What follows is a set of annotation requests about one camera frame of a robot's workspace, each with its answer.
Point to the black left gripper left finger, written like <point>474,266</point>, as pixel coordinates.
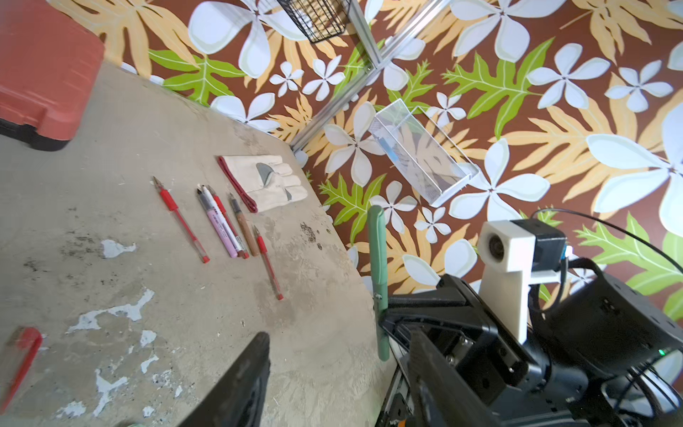
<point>237,400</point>

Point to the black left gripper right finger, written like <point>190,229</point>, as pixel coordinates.
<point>441,396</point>

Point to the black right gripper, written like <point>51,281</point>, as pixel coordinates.
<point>504,375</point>

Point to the brown white marker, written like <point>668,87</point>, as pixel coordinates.
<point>221,220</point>

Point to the red brown pen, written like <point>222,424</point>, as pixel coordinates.
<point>271,272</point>

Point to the pink marker pen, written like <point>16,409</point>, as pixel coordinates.
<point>215,220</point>

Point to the tan brown pen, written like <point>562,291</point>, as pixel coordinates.
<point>244,225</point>

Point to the dark green pen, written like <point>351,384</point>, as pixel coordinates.
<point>379,275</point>

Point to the red gel pen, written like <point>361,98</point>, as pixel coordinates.
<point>174,209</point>

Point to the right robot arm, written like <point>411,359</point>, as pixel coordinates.
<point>588,362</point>

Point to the white mesh basket right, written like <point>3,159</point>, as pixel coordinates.
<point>421,150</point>

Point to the white canvas work glove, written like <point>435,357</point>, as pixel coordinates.
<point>263,182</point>

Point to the red plastic tool case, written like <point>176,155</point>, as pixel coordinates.
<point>49,65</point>

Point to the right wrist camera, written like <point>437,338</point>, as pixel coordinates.
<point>517,255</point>

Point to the black wire basket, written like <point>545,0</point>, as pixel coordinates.
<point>318,20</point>

